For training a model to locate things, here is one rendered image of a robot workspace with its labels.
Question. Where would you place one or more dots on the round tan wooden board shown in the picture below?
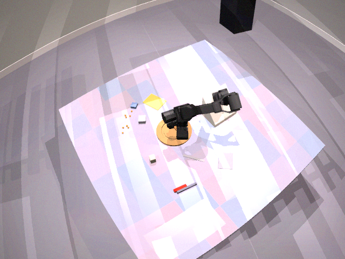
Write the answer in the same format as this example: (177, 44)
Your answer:
(168, 136)

